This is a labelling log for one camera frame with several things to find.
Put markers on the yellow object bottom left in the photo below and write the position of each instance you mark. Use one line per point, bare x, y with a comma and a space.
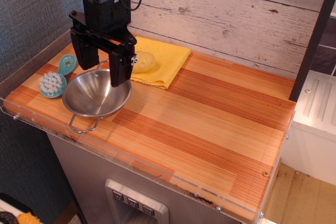
27, 218

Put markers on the silver toy fridge cabinet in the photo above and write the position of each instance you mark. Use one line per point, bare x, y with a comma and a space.
87, 173

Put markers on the dark vertical post right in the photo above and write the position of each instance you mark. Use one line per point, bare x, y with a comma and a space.
316, 36

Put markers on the teal scrub brush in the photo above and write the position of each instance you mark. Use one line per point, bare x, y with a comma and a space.
52, 84

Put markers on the yellow folded cloth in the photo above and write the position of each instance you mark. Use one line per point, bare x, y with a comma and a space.
169, 60

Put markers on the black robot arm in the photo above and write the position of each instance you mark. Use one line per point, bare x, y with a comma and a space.
103, 25

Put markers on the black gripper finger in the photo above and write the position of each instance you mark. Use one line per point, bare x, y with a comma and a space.
120, 64
86, 53

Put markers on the silver dispenser button panel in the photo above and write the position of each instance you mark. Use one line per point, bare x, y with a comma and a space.
130, 206

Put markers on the steel two-handled bowl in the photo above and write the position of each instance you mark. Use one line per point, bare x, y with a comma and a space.
91, 95

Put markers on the yellow potato ball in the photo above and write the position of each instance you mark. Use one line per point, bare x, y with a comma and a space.
145, 62

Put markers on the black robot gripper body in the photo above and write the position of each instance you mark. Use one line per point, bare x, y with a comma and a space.
105, 22

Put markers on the white plastic sink unit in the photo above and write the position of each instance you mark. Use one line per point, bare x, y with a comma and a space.
310, 144

